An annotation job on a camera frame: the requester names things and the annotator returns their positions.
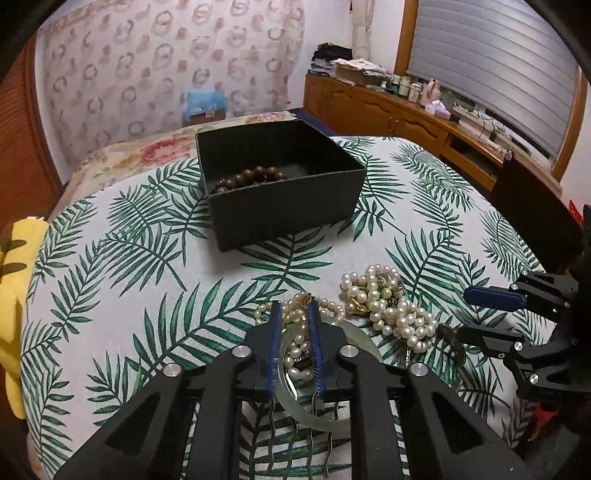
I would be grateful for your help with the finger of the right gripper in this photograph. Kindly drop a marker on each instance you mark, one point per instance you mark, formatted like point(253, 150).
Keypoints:
point(492, 342)
point(495, 298)

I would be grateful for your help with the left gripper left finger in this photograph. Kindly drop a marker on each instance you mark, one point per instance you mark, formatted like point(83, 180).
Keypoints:
point(259, 378)

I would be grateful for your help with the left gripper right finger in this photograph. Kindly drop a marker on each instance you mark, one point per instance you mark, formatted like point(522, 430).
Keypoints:
point(334, 373)

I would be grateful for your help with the silver hair comb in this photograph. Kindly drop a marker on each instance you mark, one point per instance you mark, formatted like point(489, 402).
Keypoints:
point(287, 449)

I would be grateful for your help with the pale green jade bangle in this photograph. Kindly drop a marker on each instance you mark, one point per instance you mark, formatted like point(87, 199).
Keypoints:
point(299, 397)

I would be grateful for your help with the black jewelry box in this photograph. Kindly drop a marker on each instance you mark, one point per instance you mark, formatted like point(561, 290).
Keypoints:
point(267, 180)

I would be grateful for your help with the dark chair back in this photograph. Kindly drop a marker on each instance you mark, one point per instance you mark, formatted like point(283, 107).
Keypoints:
point(538, 216)

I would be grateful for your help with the palm leaf tablecloth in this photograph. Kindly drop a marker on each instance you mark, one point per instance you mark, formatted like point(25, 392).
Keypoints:
point(130, 278)

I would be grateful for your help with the pink ceramic jar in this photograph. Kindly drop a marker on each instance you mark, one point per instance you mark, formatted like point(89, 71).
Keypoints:
point(431, 92)

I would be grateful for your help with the wooden sideboard cabinet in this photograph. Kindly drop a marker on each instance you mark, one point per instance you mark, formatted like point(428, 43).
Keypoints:
point(352, 110)

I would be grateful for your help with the grey window blind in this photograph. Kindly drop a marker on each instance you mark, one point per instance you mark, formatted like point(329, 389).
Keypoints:
point(501, 54)

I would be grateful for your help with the floral bed quilt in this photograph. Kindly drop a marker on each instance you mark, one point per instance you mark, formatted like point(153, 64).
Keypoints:
point(112, 164)

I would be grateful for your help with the blue cloth on box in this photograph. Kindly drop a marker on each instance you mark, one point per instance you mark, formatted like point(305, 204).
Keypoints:
point(204, 106)

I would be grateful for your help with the stack of papers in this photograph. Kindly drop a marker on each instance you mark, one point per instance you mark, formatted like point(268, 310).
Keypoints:
point(359, 71)

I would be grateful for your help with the yellow plush toy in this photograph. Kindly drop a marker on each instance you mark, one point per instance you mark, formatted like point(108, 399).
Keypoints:
point(20, 243)

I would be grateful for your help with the dark folded clothes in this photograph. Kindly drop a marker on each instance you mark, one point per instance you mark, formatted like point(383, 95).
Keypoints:
point(324, 55)

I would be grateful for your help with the wooden louvered wardrobe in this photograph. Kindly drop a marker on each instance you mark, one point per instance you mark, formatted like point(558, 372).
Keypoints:
point(30, 185)

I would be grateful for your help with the patterned lace curtain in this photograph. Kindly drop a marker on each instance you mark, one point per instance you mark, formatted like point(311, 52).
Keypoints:
point(116, 71)

